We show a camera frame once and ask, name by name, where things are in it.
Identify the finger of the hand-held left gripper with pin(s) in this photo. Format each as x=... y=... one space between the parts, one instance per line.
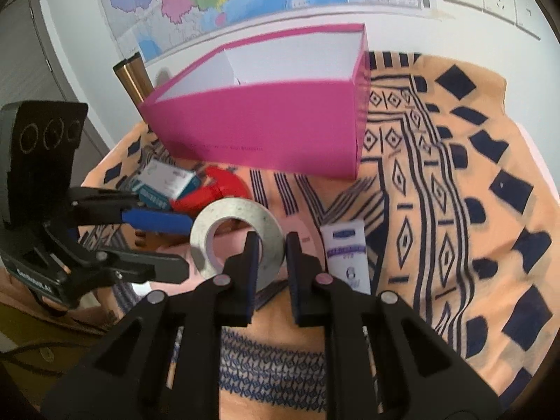
x=148 y=267
x=157 y=222

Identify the pink cardboard box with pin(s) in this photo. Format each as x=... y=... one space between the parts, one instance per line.
x=262 y=122

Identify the grey door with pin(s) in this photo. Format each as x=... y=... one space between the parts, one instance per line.
x=26 y=52

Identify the roll of white tape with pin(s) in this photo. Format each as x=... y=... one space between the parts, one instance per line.
x=262 y=223

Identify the orange patterned blanket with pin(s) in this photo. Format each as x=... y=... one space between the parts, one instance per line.
x=481 y=96

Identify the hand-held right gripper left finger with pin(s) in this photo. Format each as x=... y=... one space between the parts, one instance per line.
x=252 y=271

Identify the red hook-shaped tool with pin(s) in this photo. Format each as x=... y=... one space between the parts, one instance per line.
x=227 y=183

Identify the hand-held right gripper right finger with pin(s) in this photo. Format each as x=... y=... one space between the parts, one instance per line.
x=294 y=271

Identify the gold metal bottle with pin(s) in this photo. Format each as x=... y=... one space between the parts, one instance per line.
x=133 y=78

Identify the white ointment tube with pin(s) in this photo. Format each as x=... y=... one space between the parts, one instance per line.
x=345 y=253

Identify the white and teal medicine box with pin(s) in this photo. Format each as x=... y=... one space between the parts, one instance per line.
x=166 y=179

